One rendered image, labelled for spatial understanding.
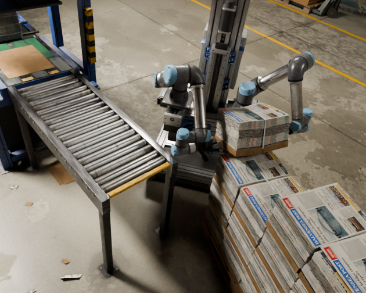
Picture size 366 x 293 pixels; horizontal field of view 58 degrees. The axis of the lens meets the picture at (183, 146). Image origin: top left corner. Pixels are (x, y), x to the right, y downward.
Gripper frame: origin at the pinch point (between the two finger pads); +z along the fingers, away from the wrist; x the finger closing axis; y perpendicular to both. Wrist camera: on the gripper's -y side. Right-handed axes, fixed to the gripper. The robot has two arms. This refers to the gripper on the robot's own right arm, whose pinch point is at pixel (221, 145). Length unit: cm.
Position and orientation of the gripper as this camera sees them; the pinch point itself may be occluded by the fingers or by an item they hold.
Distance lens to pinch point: 222.3
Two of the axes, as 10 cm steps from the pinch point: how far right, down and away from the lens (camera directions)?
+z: 9.3, -1.6, 3.3
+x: -3.7, -3.8, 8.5
